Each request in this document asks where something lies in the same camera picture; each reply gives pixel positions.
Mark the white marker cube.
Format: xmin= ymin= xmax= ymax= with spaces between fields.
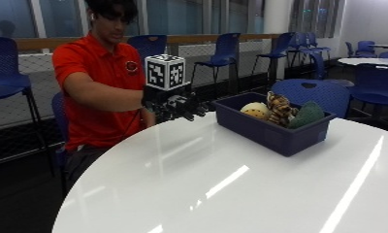
xmin=144 ymin=53 xmax=188 ymax=91

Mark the yellow spotted soft toy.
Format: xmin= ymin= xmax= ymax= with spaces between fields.
xmin=238 ymin=101 xmax=271 ymax=121

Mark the blue plastic bin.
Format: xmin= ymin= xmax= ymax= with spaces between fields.
xmin=212 ymin=91 xmax=337 ymax=158

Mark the tiger soft toy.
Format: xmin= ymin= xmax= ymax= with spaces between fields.
xmin=265 ymin=90 xmax=299 ymax=128

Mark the the person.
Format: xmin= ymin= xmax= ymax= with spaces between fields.
xmin=50 ymin=0 xmax=157 ymax=192

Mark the green soft toy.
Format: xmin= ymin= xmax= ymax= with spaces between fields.
xmin=286 ymin=100 xmax=325 ymax=130

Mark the white round table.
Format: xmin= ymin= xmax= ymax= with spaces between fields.
xmin=337 ymin=56 xmax=388 ymax=68

